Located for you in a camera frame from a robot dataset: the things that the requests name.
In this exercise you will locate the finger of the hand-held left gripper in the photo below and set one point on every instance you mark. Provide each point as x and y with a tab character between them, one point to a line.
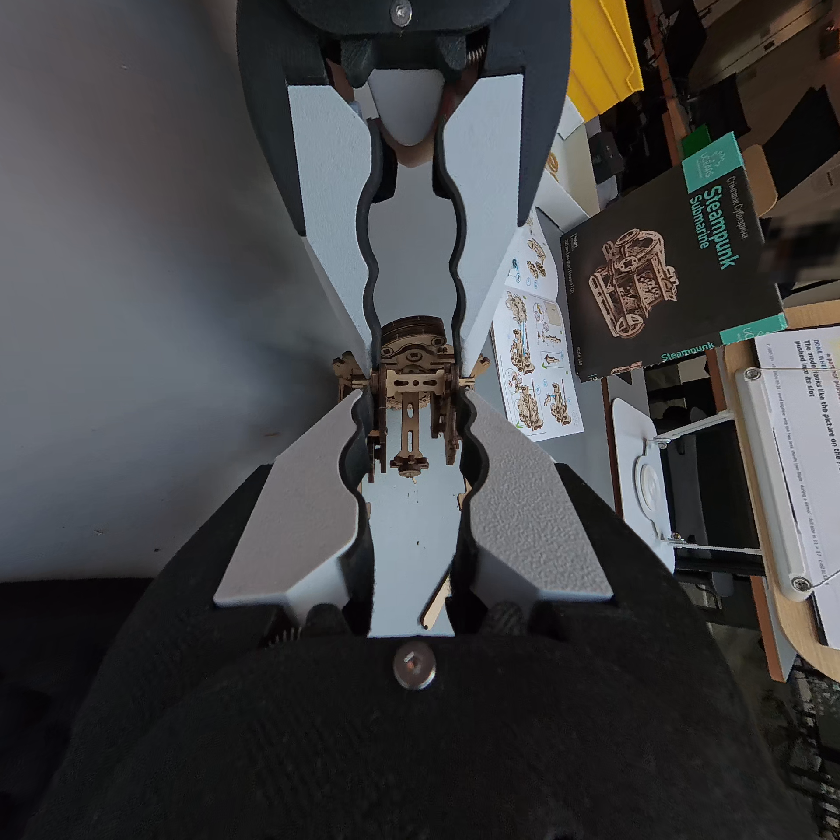
492	197
328	197

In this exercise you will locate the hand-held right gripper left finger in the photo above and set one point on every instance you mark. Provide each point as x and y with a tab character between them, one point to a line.
289	538

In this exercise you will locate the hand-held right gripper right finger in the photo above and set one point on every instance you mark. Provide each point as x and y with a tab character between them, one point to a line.
538	525

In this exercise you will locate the wooden mechanical puzzle model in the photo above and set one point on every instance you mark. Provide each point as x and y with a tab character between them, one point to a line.
410	387

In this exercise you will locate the grey desk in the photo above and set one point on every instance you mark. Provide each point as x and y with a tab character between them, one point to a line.
131	262

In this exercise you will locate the person's left hand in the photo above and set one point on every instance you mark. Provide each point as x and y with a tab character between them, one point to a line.
415	156

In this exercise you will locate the white cardboard box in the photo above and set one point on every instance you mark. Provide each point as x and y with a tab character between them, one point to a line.
571	197

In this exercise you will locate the illustrated instruction booklet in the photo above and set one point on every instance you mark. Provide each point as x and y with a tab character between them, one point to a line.
538	367

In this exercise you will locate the yellow plastic bin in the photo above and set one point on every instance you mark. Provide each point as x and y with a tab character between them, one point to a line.
597	59

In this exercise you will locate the black puzzle packaging box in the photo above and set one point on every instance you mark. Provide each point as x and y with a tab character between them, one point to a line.
656	262

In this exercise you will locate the light wooden board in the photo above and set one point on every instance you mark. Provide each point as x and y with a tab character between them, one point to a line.
784	630

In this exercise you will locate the printed paper sheet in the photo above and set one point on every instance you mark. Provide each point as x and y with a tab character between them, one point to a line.
814	420

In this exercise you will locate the white lamp base plate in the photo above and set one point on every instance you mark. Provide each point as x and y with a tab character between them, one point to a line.
630	426

